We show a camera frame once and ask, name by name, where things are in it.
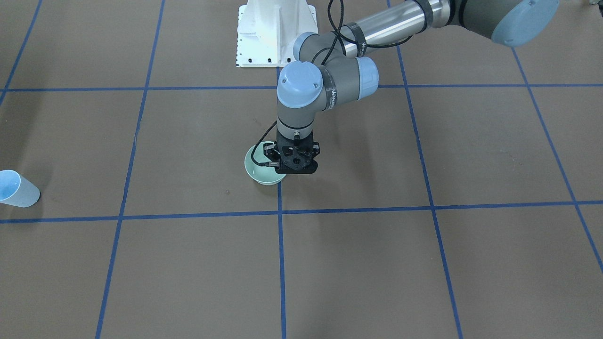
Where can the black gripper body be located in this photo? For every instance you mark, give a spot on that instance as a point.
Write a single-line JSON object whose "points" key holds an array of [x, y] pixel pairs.
{"points": [[270, 151]]}

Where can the light green ceramic bowl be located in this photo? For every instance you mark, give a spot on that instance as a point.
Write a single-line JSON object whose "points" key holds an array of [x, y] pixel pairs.
{"points": [[264, 175]]}

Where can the light blue paper cup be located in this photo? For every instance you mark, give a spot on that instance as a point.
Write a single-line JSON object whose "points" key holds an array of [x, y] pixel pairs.
{"points": [[17, 191]]}

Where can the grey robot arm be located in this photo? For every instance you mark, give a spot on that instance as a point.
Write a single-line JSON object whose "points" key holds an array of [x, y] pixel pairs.
{"points": [[333, 69]]}

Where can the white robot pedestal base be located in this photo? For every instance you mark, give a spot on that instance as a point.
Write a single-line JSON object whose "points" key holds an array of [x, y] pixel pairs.
{"points": [[267, 30]]}

